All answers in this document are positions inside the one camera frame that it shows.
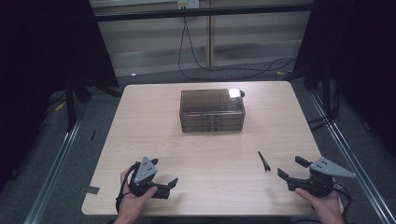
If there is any metal floor rail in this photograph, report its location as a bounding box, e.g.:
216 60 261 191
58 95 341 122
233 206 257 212
22 101 92 224
307 90 396 224

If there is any wide black tape piece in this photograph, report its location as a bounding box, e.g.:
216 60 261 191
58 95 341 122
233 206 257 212
78 185 101 195

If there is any white wall socket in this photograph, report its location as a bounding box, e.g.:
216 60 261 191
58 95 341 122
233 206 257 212
177 0 200 9

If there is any person's left hand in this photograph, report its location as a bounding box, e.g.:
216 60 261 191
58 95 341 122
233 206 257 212
117 166 159 218

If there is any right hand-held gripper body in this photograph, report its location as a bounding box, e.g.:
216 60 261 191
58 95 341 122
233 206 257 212
287 156 358 199

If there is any smoky transparent drawer box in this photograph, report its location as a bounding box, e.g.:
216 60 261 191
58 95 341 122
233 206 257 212
178 88 247 133

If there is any black metal stand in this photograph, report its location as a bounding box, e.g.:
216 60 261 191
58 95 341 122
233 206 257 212
64 76 123 133

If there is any black horizontal bar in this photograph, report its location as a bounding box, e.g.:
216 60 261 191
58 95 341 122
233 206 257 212
92 3 314 22

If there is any light wooden post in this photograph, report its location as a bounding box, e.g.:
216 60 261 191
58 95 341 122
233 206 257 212
207 0 216 67

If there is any long black floor cable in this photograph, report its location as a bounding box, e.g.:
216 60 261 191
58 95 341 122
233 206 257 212
177 17 297 81
184 17 298 73

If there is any short black cable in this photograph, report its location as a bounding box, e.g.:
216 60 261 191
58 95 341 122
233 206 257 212
307 114 332 132

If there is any hand-held gripper cable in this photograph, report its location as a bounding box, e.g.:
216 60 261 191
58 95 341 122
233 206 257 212
332 181 353 220
115 161 140 215

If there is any left hand-held gripper cable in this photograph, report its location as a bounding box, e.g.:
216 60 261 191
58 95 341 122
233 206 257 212
115 161 140 215

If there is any right hand-held gripper cable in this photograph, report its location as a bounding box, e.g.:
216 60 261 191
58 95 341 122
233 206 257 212
332 181 353 220

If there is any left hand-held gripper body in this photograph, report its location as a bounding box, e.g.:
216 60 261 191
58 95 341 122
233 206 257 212
129 156 171 200

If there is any slim black stick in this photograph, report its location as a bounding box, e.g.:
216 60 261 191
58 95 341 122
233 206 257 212
257 150 272 173

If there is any person's right hand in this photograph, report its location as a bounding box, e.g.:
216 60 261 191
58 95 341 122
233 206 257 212
294 187 345 218

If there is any black curtain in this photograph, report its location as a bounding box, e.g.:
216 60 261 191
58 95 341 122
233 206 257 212
0 0 120 190
292 0 396 157

